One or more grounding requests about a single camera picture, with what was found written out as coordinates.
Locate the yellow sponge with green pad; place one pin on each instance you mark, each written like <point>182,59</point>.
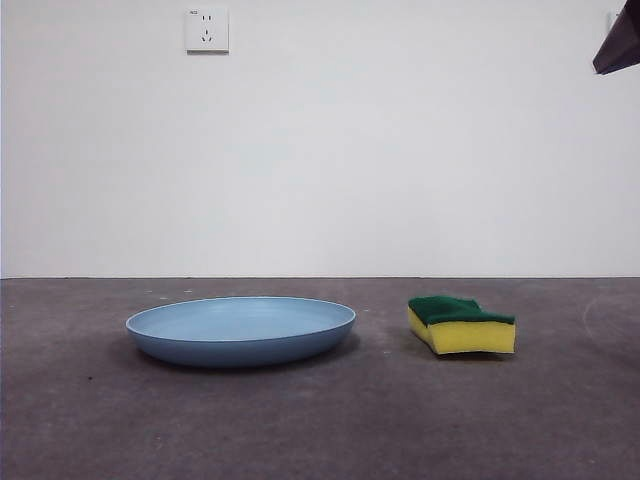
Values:
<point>470,337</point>

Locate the light blue round plate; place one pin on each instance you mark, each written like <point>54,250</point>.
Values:
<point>240,337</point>

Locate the white wall power socket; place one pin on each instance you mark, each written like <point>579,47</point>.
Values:
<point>610,17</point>
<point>207,30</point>

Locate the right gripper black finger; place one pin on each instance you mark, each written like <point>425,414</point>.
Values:
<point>622,45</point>

